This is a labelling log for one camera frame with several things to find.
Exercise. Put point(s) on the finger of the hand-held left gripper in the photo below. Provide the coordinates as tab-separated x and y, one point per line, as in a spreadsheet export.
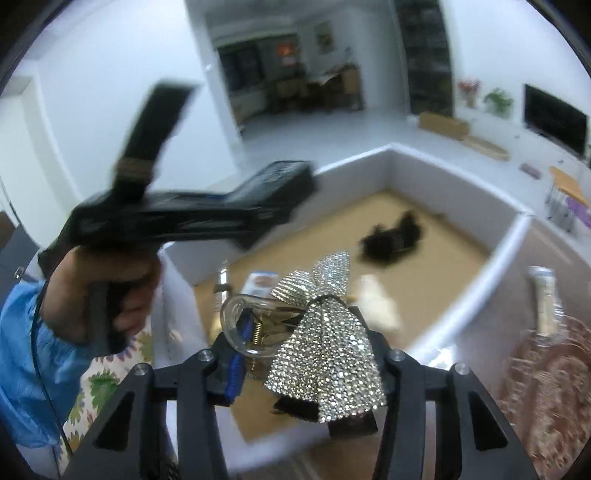
207	217

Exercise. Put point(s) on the round wooden board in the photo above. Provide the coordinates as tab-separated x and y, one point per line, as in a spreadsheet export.
489	148

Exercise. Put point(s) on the white television cabinet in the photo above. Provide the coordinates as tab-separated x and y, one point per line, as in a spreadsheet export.
517	131

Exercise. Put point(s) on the black feather hair accessory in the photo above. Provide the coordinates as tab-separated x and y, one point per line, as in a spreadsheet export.
385	244

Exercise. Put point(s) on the rhinestone bow hair clip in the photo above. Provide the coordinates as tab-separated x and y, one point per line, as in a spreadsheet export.
323	360

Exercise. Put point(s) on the green potted plant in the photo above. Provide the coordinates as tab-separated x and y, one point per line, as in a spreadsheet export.
498	101

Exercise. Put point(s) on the silver foil packet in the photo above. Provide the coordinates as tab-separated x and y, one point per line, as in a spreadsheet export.
545	300

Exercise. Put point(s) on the person's left forearm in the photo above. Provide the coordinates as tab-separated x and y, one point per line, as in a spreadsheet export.
27	369

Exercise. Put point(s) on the red door sign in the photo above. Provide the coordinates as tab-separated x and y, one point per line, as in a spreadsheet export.
286	51

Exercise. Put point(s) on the blue white toothpaste box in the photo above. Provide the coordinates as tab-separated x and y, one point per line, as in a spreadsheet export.
263	280

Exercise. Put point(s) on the cream knit hat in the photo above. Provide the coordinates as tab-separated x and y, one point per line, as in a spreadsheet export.
381	300

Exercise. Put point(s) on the red flower bouquet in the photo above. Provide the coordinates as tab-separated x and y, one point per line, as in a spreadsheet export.
468	90

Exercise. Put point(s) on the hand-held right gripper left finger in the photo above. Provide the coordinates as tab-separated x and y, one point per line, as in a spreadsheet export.
233	378

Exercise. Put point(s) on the person's left hand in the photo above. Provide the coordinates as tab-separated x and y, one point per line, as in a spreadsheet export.
64	286

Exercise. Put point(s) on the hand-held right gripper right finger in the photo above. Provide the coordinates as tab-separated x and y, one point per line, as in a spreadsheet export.
415	383

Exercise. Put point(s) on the framed wall painting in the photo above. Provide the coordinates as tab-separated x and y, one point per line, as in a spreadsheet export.
324	37

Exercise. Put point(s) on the dark glass display cabinet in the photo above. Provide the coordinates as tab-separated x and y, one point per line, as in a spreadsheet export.
422	55

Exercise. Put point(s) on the orange side table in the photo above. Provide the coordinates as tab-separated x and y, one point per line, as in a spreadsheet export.
568	184

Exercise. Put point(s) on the floral patterned cloth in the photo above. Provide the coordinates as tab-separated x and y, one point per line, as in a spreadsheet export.
101	387

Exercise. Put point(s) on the black television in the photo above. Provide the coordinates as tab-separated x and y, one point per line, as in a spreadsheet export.
554	115

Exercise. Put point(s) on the white storage bin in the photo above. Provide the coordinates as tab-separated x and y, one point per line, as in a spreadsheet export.
438	170

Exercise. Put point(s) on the cardboard box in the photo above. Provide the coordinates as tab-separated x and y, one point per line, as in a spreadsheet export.
445	125

